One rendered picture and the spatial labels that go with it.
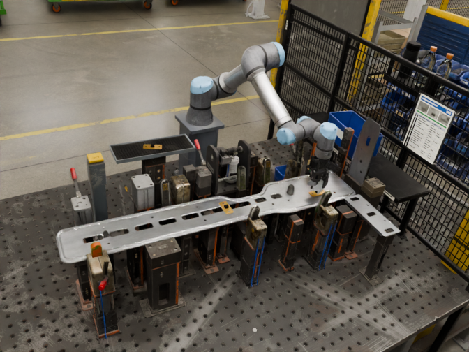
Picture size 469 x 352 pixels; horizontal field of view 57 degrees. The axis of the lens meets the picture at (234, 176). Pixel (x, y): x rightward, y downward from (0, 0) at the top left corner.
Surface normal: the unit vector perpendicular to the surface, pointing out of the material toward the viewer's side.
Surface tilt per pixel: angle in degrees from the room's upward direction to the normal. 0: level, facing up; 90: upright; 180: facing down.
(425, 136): 90
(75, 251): 0
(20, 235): 0
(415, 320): 0
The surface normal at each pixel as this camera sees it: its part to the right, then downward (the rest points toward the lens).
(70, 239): 0.10, -0.82
